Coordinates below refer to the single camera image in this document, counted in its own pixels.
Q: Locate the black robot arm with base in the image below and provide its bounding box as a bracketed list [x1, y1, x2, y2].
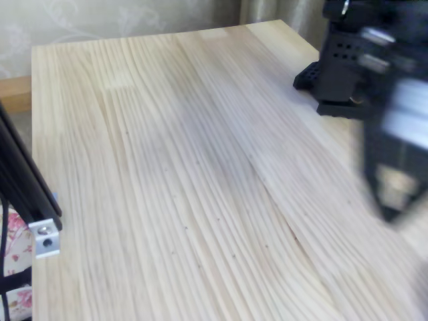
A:
[293, 0, 428, 118]

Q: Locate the olive curtain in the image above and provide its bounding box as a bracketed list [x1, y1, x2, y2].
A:
[239, 0, 330, 51]

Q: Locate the floral fabric cushion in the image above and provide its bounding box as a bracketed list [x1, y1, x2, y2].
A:
[0, 200, 34, 321]

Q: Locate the orange wooden board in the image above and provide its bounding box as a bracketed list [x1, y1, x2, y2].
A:
[0, 76, 33, 114]

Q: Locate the silver metal mounting bracket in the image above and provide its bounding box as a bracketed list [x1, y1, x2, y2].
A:
[28, 191, 62, 260]

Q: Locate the aluminium extrusion rail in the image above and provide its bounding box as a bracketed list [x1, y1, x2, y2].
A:
[0, 100, 64, 231]

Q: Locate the thin black cord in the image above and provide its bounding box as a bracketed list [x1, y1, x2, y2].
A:
[0, 197, 33, 321]

